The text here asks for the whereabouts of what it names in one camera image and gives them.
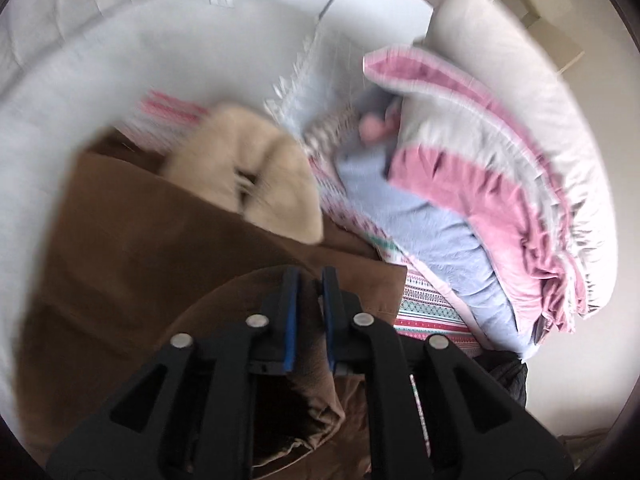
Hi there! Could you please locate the pink teal patterned cloth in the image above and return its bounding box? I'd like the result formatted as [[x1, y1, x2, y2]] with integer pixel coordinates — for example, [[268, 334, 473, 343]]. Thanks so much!
[[130, 89, 483, 461]]

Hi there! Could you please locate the dark cloth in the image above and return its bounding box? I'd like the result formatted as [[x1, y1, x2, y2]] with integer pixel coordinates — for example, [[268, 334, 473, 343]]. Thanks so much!
[[480, 350, 529, 407]]

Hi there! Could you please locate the pink and grey blanket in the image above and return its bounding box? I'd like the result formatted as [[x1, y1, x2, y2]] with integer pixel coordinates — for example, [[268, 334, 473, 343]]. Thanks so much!
[[362, 45, 588, 333]]

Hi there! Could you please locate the light grey bed cover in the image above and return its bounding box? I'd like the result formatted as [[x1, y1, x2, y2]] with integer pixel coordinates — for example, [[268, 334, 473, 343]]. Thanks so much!
[[0, 0, 436, 426]]

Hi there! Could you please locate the small pink cloth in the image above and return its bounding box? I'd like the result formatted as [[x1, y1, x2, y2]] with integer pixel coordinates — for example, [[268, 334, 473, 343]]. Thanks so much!
[[360, 110, 401, 143]]

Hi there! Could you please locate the pale fringed throw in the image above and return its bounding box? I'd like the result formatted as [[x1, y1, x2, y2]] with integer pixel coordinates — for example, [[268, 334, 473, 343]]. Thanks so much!
[[265, 25, 363, 136]]

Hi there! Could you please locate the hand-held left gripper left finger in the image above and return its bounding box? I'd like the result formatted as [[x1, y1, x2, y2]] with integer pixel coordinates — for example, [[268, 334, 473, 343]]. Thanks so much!
[[47, 265, 303, 480]]

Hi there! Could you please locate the brown jacket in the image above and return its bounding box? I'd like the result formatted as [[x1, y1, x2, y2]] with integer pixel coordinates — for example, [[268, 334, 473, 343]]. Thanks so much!
[[15, 127, 408, 480]]

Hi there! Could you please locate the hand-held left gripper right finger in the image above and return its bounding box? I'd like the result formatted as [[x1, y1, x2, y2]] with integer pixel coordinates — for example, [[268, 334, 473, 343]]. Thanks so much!
[[321, 265, 575, 480]]

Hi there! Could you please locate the light blue blanket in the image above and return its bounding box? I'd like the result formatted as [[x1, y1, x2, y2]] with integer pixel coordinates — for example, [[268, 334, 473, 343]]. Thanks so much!
[[335, 95, 538, 361]]

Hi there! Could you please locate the cream fleece cloth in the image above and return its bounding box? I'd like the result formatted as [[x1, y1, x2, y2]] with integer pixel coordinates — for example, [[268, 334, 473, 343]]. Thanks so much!
[[162, 104, 325, 245]]

